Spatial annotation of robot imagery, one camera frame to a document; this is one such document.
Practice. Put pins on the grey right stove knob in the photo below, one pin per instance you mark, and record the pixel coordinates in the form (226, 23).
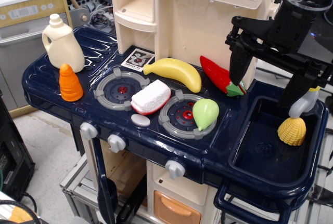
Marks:
(175, 169)

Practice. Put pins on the grey left stove knob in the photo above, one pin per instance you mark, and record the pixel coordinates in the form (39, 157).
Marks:
(88, 131)

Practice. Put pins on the black computer case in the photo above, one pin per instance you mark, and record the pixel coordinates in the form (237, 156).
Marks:
(17, 167)

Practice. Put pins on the grey oval button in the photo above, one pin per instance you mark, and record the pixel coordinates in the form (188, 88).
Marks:
(140, 120)

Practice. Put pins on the grey toy faucet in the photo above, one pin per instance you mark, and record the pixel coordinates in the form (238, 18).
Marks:
(305, 103)

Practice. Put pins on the yellow toy corn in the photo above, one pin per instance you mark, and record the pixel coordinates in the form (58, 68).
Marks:
(292, 131)

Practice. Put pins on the cream toy kitchen shelf unit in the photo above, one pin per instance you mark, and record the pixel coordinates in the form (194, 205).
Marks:
(184, 29)

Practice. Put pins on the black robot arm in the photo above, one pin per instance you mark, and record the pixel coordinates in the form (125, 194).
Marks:
(308, 7)

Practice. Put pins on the grey middle stove knob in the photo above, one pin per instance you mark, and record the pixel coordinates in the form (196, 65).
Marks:
(116, 143)

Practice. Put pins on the wooden toy washer cabinet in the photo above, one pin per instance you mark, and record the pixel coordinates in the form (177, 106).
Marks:
(22, 24)

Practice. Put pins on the orange toy drawer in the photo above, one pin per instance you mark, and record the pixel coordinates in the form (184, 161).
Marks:
(172, 211)

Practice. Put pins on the navy oven door handle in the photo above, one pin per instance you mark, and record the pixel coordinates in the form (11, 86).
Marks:
(104, 191)

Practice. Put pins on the navy toy sink basin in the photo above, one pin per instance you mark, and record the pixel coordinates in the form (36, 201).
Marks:
(260, 158)

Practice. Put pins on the grey stove burner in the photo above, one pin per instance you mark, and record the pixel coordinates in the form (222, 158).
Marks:
(115, 91)
(176, 117)

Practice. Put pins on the grey left stove burner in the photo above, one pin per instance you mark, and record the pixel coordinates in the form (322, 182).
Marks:
(115, 91)

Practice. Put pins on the orange toy carrot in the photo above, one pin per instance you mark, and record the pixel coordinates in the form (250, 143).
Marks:
(70, 86)

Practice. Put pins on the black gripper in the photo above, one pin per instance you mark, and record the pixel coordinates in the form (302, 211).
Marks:
(284, 42)

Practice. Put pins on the grey right stove burner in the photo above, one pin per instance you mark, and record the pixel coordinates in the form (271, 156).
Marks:
(176, 117)

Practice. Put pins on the green toy pear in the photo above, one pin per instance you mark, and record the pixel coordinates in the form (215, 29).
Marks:
(205, 112)

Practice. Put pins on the black and white sticker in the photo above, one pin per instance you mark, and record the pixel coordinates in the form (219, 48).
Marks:
(137, 59)

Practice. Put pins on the red toy chili pepper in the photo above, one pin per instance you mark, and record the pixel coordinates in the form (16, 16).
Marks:
(220, 78)

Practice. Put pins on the grey stove knob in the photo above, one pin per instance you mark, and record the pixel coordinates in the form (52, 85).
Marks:
(88, 131)
(175, 169)
(116, 143)

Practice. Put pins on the white and red toy bread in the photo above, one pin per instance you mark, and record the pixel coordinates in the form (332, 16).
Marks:
(151, 98)

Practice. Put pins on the navy toy kitchen counter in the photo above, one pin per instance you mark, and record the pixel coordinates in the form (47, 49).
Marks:
(230, 143)

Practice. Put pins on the yellow toy banana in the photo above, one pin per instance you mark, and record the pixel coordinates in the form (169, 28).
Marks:
(177, 70)

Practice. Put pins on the aluminium frame base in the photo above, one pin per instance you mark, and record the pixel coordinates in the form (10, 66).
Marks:
(80, 192)

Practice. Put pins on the cream detergent bottle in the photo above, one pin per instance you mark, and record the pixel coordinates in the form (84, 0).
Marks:
(61, 45)

